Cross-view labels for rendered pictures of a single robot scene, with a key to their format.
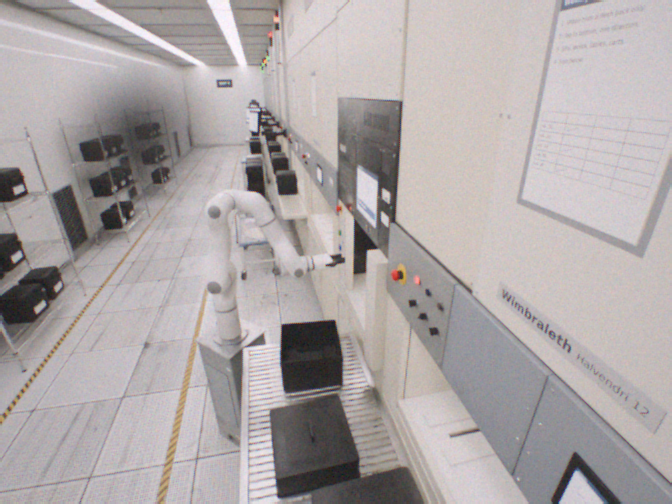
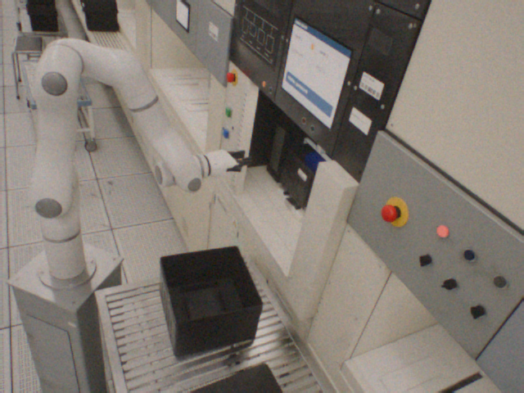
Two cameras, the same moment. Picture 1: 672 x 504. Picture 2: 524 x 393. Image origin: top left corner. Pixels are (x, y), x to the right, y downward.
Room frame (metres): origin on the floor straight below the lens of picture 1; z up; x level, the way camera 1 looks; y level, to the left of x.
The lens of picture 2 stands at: (0.37, 0.34, 1.96)
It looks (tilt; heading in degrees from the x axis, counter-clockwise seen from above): 36 degrees down; 340
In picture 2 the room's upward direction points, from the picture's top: 11 degrees clockwise
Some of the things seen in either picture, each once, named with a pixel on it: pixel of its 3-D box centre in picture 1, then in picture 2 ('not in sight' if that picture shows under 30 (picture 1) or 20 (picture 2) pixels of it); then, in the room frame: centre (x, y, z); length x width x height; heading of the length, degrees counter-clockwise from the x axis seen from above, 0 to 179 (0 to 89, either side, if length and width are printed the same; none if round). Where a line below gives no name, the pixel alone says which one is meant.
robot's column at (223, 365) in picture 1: (240, 384); (79, 332); (1.54, 0.59, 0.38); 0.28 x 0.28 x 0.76; 57
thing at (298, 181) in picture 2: not in sight; (316, 168); (1.73, -0.38, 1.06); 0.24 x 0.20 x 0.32; 12
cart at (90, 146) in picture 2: (259, 244); (59, 104); (3.98, 0.97, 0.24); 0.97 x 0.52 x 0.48; 15
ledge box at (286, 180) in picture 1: (286, 182); (99, 11); (4.34, 0.62, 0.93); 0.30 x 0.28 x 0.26; 9
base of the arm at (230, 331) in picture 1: (228, 320); (65, 250); (1.54, 0.59, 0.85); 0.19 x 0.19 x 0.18
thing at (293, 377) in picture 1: (310, 353); (208, 297); (1.28, 0.13, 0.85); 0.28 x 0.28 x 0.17; 7
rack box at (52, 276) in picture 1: (42, 283); not in sight; (2.89, 2.93, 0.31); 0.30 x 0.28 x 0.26; 16
